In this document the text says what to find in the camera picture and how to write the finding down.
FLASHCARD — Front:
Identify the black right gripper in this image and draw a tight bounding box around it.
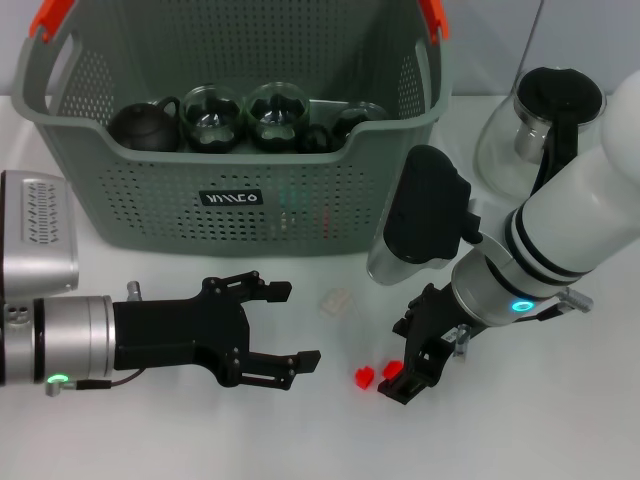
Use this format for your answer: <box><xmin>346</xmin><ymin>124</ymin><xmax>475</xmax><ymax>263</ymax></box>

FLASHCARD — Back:
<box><xmin>377</xmin><ymin>282</ymin><xmax>482</xmax><ymax>407</ymax></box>

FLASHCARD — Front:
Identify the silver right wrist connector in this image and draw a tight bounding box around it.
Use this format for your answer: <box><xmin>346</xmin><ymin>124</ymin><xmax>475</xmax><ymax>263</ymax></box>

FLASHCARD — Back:
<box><xmin>451</xmin><ymin>322</ymin><xmax>472</xmax><ymax>360</ymax></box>

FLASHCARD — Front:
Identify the grey perforated storage basket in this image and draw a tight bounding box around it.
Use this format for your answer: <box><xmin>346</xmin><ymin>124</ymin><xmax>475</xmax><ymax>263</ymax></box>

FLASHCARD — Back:
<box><xmin>10</xmin><ymin>0</ymin><xmax>454</xmax><ymax>257</ymax></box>

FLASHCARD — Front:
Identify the glass carafe black handle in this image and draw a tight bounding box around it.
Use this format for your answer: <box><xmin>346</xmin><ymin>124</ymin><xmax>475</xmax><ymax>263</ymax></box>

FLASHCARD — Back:
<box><xmin>473</xmin><ymin>65</ymin><xmax>608</xmax><ymax>201</ymax></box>

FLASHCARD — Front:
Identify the glass teacup black sleeve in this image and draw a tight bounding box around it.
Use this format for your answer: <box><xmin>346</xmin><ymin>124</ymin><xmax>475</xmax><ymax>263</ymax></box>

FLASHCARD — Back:
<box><xmin>179</xmin><ymin>84</ymin><xmax>246</xmax><ymax>155</ymax></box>
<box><xmin>299</xmin><ymin>102</ymin><xmax>389</xmax><ymax>154</ymax></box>
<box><xmin>244</xmin><ymin>82</ymin><xmax>310</xmax><ymax>154</ymax></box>

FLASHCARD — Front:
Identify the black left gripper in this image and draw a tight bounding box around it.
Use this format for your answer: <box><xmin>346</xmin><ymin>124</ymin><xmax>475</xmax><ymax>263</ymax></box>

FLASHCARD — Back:
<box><xmin>112</xmin><ymin>269</ymin><xmax>322</xmax><ymax>392</ymax></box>

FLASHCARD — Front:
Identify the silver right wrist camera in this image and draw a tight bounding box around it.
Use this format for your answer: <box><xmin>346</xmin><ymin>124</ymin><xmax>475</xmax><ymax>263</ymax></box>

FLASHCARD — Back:
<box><xmin>366</xmin><ymin>143</ymin><xmax>482</xmax><ymax>287</ymax></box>

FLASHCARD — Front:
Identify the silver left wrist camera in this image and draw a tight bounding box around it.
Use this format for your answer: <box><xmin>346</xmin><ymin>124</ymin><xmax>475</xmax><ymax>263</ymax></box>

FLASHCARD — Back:
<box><xmin>0</xmin><ymin>168</ymin><xmax>81</xmax><ymax>302</ymax></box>

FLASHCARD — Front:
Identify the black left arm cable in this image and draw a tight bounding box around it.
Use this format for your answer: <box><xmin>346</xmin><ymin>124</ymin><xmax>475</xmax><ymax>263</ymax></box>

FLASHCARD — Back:
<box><xmin>74</xmin><ymin>366</ymin><xmax>147</xmax><ymax>391</ymax></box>

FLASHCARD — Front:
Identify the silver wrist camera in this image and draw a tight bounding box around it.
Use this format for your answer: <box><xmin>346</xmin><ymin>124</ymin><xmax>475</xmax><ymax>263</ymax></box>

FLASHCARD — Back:
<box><xmin>366</xmin><ymin>143</ymin><xmax>482</xmax><ymax>287</ymax></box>
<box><xmin>0</xmin><ymin>168</ymin><xmax>81</xmax><ymax>302</ymax></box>

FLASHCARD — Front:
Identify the dark clay teapot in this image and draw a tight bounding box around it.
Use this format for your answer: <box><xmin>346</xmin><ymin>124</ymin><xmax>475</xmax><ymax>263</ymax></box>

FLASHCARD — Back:
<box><xmin>107</xmin><ymin>96</ymin><xmax>182</xmax><ymax>153</ymax></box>

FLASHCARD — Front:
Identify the white small brick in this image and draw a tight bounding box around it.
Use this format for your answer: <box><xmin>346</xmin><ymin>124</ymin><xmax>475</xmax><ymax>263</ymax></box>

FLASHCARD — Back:
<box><xmin>318</xmin><ymin>286</ymin><xmax>355</xmax><ymax>318</ymax></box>

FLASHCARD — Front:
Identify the orange basket handle clip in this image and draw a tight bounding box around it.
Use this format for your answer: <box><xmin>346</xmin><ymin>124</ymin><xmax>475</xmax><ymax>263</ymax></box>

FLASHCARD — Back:
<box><xmin>417</xmin><ymin>0</ymin><xmax>450</xmax><ymax>45</ymax></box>
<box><xmin>28</xmin><ymin>0</ymin><xmax>76</xmax><ymax>44</ymax></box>

